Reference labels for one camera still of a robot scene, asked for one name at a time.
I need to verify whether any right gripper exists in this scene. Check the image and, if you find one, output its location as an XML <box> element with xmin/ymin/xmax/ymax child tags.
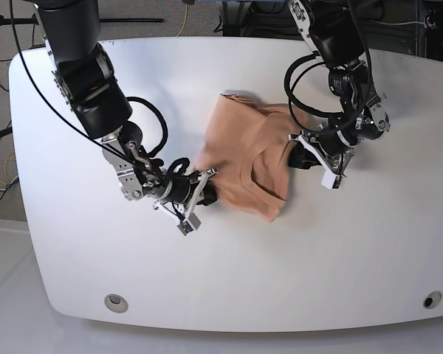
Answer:
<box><xmin>151</xmin><ymin>168</ymin><xmax>218</xmax><ymax>221</ymax></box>

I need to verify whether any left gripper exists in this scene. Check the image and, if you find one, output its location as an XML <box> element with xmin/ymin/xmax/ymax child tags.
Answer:
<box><xmin>287</xmin><ymin>131</ymin><xmax>354</xmax><ymax>178</ymax></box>

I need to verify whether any peach pink T-shirt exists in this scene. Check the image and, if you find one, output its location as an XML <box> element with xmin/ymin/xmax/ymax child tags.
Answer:
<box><xmin>193</xmin><ymin>94</ymin><xmax>301</xmax><ymax>223</ymax></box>

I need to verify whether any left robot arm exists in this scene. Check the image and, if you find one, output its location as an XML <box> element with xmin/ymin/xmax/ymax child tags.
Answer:
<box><xmin>284</xmin><ymin>1</ymin><xmax>390</xmax><ymax>190</ymax></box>

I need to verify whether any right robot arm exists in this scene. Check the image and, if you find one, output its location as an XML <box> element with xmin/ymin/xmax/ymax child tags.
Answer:
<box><xmin>33</xmin><ymin>1</ymin><xmax>217</xmax><ymax>224</ymax></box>

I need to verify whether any black tripod stand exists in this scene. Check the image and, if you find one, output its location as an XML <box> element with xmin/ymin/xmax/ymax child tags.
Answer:
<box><xmin>0</xmin><ymin>2</ymin><xmax>165</xmax><ymax>56</ymax></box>

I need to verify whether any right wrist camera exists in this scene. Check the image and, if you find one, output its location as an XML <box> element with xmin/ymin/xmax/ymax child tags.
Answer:
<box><xmin>177</xmin><ymin>213</ymin><xmax>201</xmax><ymax>236</ymax></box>

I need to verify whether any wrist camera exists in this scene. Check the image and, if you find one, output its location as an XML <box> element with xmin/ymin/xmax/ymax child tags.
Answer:
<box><xmin>321</xmin><ymin>170</ymin><xmax>343</xmax><ymax>190</ymax></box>
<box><xmin>177</xmin><ymin>213</ymin><xmax>201</xmax><ymax>236</ymax></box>

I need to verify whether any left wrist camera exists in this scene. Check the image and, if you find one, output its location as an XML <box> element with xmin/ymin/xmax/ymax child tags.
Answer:
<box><xmin>321</xmin><ymin>170</ymin><xmax>343</xmax><ymax>190</ymax></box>

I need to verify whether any left table cable grommet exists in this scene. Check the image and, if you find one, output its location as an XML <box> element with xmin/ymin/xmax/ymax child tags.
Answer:
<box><xmin>104</xmin><ymin>294</ymin><xmax>128</xmax><ymax>313</ymax></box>

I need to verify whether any table cable grommet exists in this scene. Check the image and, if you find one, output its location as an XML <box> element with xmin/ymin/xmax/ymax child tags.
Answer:
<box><xmin>104</xmin><ymin>294</ymin><xmax>128</xmax><ymax>313</ymax></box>
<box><xmin>423</xmin><ymin>291</ymin><xmax>443</xmax><ymax>309</ymax></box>

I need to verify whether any yellow cable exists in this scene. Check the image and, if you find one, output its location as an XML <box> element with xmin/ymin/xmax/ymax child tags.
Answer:
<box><xmin>176</xmin><ymin>3</ymin><xmax>190</xmax><ymax>38</ymax></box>

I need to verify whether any right table cable grommet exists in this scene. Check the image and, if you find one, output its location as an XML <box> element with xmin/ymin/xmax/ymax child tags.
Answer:
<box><xmin>423</xmin><ymin>291</ymin><xmax>443</xmax><ymax>309</ymax></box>

